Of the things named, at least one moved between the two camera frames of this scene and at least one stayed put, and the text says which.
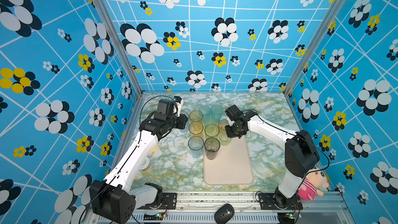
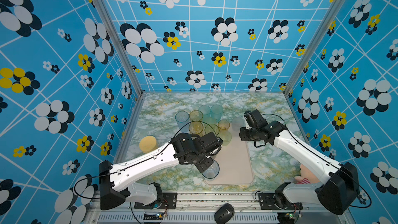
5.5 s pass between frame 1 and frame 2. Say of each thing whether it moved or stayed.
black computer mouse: stayed
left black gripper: moved
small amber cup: stayed
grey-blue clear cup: moved
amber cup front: stayed
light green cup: stayed
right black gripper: moved
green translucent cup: stayed
